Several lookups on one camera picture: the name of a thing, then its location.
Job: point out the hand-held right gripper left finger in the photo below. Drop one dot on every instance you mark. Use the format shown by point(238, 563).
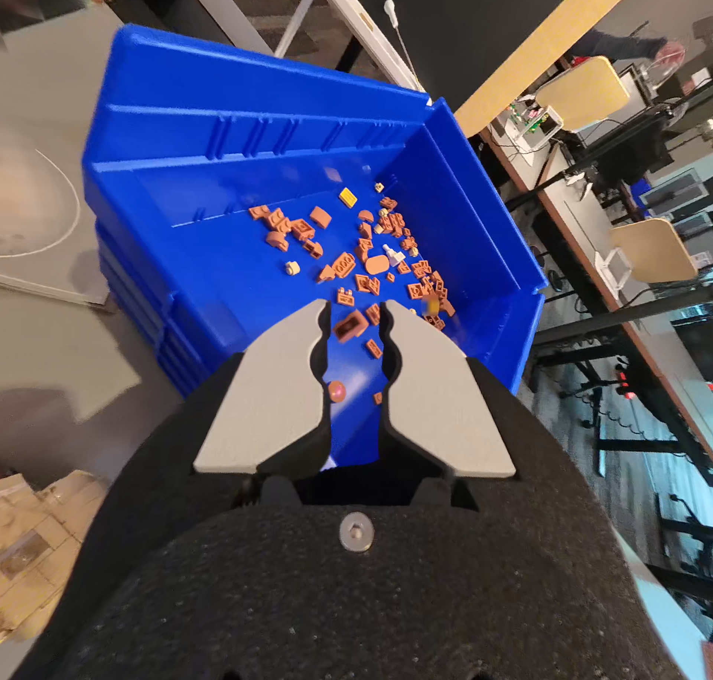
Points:
point(267, 401)

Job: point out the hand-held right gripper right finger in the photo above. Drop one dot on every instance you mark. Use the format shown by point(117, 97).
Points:
point(445, 407)

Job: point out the brown curved brick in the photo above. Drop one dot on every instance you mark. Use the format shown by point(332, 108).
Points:
point(351, 326)

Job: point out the stack of blue plastic bins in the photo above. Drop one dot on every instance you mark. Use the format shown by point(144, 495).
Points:
point(223, 189)

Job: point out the tan brick model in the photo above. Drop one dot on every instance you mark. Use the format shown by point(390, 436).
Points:
point(44, 552)

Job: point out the grey desk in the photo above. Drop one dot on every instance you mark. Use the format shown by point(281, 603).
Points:
point(67, 356)

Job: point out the pile of brown bricks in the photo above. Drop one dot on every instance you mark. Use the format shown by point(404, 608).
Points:
point(345, 265)

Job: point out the small white brick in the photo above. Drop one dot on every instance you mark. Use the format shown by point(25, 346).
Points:
point(393, 253)

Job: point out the yellow flat brick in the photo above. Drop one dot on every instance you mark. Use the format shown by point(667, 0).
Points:
point(347, 197)

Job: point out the tan wooden chair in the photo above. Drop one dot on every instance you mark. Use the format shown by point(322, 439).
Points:
point(651, 251)
point(585, 92)

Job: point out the grey instruction booklet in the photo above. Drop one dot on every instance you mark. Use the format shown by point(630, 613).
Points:
point(33, 217)

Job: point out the black board with wooden edge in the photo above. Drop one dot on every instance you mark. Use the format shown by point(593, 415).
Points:
point(473, 22)

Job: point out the white metal frame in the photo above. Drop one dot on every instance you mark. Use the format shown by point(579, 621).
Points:
point(367, 28)

